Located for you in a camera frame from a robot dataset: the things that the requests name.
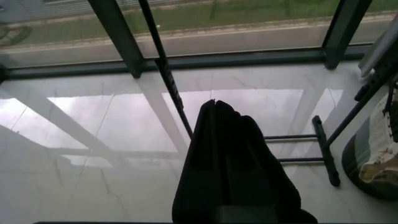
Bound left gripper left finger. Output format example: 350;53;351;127
172;99;217;218

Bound black garment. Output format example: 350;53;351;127
214;99;318;223

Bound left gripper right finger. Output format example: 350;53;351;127
216;123;277;207

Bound black clothes rack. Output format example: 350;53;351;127
138;0;398;188

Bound window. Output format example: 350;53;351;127
0;0;398;79

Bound cream printed garment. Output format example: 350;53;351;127
358;89;398;185

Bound white laundry basket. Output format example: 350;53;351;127
341;80;398;202

